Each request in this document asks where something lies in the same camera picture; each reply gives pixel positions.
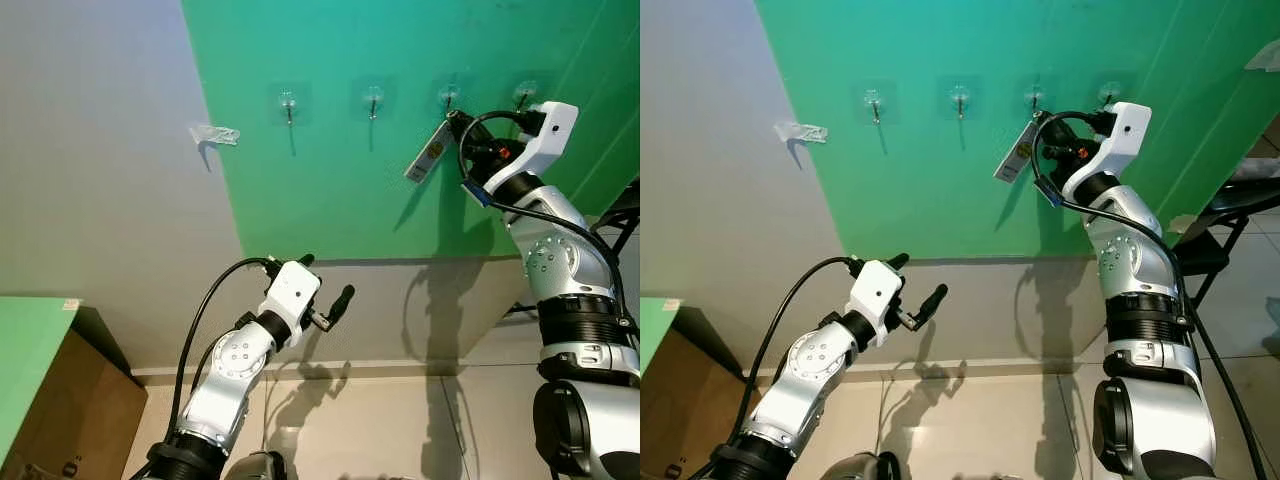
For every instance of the white key tag card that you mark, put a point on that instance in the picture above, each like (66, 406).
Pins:
(430, 152)
(1015, 152)

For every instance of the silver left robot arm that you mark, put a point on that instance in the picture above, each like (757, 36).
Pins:
(815, 365)
(230, 370)

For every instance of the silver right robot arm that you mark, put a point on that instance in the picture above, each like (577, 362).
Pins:
(1130, 260)
(560, 260)

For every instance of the black folding chair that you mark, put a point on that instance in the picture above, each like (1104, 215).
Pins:
(628, 210)
(1240, 195)

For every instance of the clear crumpled plastic piece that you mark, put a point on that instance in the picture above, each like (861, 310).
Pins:
(802, 131)
(215, 134)

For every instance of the silver robot body shell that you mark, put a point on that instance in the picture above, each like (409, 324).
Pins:
(860, 468)
(255, 468)

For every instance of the pale masking tape piece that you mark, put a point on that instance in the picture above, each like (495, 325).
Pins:
(672, 304)
(70, 304)

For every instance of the green table cover sheet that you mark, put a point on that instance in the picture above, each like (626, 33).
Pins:
(655, 325)
(30, 350)

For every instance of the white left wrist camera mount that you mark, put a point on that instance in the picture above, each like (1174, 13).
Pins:
(292, 290)
(875, 290)

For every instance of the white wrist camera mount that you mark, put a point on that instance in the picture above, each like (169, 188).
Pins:
(548, 140)
(292, 290)
(1122, 140)
(875, 290)

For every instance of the clear adhesive wall hook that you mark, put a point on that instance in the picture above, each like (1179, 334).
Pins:
(448, 95)
(288, 100)
(372, 98)
(525, 93)
(875, 102)
(960, 99)
(1034, 96)
(1108, 93)

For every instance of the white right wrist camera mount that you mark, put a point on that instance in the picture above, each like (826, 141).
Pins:
(1122, 140)
(548, 140)

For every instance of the green wall sheet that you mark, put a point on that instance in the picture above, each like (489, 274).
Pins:
(330, 190)
(920, 190)

